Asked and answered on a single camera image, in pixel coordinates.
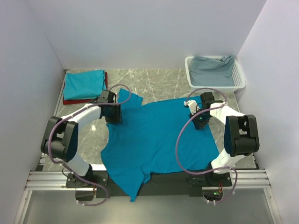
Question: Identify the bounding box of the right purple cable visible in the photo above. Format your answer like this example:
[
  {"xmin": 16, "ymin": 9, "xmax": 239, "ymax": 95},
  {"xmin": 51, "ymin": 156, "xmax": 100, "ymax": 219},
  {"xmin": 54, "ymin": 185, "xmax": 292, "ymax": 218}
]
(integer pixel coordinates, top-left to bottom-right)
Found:
[{"xmin": 175, "ymin": 87, "xmax": 239, "ymax": 204}]

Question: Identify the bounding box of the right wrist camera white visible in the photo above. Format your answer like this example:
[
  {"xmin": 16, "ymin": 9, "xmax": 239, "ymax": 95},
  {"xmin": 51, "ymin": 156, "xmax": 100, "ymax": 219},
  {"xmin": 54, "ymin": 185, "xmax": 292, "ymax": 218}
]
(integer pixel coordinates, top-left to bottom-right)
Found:
[{"xmin": 184, "ymin": 100, "xmax": 198, "ymax": 115}]

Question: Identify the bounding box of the white plastic basket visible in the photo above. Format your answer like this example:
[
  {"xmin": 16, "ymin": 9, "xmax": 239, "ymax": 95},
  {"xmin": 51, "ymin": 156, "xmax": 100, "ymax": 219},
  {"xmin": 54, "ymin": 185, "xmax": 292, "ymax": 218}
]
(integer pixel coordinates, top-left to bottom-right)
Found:
[{"xmin": 185, "ymin": 56, "xmax": 246, "ymax": 93}]

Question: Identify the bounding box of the folded red t shirt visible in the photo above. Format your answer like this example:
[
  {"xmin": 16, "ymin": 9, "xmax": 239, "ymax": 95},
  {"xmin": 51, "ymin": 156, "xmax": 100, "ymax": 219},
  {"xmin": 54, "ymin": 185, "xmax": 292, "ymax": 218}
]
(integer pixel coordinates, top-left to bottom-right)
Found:
[{"xmin": 62, "ymin": 71, "xmax": 108, "ymax": 106}]

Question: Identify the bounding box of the aluminium rail frame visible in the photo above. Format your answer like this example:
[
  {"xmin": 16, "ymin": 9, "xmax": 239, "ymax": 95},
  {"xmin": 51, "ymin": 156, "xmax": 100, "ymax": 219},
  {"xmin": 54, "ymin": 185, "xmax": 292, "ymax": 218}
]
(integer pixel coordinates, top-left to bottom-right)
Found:
[{"xmin": 14, "ymin": 69, "xmax": 282, "ymax": 224}]

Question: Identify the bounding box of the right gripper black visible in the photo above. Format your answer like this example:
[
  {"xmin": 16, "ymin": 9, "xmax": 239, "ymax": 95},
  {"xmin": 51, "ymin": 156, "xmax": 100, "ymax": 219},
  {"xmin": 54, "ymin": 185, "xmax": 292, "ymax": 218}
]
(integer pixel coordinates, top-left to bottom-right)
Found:
[{"xmin": 189, "ymin": 109, "xmax": 212, "ymax": 131}]

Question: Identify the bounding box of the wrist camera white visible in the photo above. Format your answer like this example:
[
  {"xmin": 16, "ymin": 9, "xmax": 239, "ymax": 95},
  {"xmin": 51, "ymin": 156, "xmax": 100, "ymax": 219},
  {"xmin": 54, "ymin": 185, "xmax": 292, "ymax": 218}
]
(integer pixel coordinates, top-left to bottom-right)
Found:
[
  {"xmin": 91, "ymin": 97, "xmax": 109, "ymax": 104},
  {"xmin": 184, "ymin": 100, "xmax": 198, "ymax": 115}
]

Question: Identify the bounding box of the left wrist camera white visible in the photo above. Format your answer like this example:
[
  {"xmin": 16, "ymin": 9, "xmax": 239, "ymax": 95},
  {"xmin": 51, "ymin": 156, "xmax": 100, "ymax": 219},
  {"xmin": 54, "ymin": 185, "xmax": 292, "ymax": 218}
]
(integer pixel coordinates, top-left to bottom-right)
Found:
[{"xmin": 91, "ymin": 97, "xmax": 109, "ymax": 104}]

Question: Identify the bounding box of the folded light teal t shirt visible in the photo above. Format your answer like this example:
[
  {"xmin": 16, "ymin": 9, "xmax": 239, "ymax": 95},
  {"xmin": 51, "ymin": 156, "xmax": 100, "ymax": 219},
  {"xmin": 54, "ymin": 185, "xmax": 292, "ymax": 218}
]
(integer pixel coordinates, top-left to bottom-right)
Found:
[{"xmin": 63, "ymin": 70, "xmax": 107, "ymax": 99}]

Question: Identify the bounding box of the purple cable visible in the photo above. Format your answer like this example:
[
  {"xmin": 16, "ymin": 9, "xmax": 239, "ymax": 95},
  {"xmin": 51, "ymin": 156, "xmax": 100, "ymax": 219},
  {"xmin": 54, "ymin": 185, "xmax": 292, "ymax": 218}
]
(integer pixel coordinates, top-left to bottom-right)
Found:
[
  {"xmin": 47, "ymin": 84, "xmax": 131, "ymax": 207},
  {"xmin": 175, "ymin": 87, "xmax": 239, "ymax": 204}
]

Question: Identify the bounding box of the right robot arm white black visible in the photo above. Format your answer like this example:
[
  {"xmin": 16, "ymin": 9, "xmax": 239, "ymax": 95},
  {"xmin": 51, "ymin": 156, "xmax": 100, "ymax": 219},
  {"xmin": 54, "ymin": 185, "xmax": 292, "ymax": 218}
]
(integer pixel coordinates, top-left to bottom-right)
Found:
[{"xmin": 184, "ymin": 92, "xmax": 260, "ymax": 186}]

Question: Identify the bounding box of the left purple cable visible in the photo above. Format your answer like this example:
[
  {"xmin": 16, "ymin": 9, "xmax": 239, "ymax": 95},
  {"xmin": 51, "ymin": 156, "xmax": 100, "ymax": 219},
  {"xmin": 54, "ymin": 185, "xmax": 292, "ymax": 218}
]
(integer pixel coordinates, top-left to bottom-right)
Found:
[{"xmin": 47, "ymin": 84, "xmax": 131, "ymax": 207}]

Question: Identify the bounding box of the grey blue t shirt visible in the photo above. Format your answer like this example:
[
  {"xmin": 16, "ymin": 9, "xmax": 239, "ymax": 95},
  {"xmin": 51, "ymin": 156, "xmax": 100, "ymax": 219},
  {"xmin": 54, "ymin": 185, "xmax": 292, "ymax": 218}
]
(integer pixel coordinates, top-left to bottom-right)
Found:
[{"xmin": 189, "ymin": 55, "xmax": 235, "ymax": 87}]

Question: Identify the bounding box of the black base beam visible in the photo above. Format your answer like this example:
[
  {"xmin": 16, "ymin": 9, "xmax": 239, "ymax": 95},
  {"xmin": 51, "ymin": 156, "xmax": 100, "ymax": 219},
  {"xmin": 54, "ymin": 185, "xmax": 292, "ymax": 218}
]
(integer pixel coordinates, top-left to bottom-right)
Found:
[{"xmin": 66, "ymin": 171, "xmax": 233, "ymax": 197}]

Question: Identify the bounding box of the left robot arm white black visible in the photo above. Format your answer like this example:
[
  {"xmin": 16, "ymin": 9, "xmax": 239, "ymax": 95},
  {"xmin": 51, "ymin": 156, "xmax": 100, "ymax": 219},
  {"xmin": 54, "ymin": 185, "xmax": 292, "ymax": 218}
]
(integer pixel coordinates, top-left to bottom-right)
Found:
[{"xmin": 41, "ymin": 90, "xmax": 122, "ymax": 188}]

